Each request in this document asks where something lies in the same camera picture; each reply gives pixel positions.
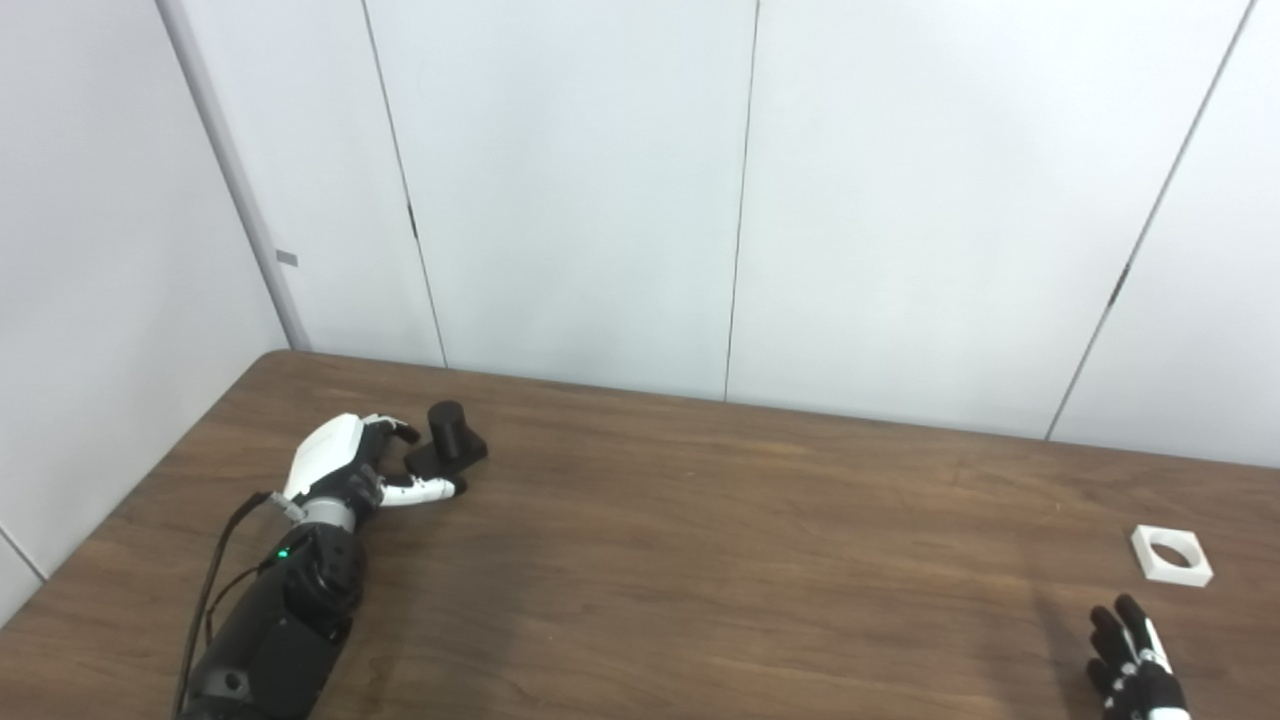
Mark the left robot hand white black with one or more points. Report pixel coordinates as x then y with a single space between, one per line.
325 455

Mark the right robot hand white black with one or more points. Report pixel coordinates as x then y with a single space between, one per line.
1140 685

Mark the white square piece with hole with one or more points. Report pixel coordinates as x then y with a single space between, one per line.
1145 562

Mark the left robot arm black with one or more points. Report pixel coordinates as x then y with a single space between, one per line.
280 640

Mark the black peg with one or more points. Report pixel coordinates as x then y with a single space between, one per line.
447 435

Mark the grey wall corner post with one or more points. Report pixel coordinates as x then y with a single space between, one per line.
240 190

